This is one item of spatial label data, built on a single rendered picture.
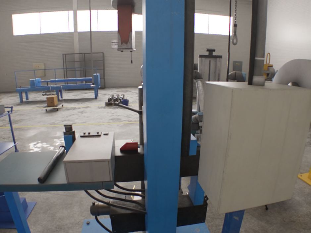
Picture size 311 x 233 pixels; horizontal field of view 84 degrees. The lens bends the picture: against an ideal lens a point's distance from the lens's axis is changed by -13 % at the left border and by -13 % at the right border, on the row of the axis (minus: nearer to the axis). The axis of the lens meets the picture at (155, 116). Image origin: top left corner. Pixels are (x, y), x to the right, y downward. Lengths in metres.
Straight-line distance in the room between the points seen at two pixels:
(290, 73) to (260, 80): 0.19
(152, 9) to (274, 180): 0.83
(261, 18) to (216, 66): 2.32
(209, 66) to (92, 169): 2.37
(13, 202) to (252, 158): 1.39
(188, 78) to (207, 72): 1.88
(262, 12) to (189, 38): 0.53
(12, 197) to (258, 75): 1.49
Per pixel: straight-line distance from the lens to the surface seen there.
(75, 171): 1.05
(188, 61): 1.11
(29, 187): 1.17
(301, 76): 0.79
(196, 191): 1.52
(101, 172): 1.03
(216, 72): 2.97
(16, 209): 1.57
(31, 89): 10.80
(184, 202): 1.62
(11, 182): 1.23
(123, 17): 1.48
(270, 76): 2.33
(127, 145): 1.30
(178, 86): 0.94
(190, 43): 1.12
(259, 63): 0.67
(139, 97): 1.43
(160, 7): 0.95
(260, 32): 0.68
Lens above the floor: 1.63
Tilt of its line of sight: 15 degrees down
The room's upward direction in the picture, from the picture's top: straight up
